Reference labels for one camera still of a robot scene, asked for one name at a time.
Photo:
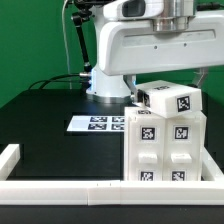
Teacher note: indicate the white cabinet top block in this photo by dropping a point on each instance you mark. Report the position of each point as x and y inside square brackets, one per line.
[169, 99]

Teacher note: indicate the white base tag plate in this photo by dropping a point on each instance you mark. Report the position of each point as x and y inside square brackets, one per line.
[82, 123]

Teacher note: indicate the white U-shaped frame fence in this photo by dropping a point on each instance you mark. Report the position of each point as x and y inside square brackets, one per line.
[208, 191]

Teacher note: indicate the white cabinet body box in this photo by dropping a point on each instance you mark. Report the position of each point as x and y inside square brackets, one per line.
[160, 149]

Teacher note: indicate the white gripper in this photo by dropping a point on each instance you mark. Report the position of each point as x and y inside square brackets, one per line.
[133, 47]

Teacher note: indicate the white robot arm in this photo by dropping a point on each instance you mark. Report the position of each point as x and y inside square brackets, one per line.
[165, 15]

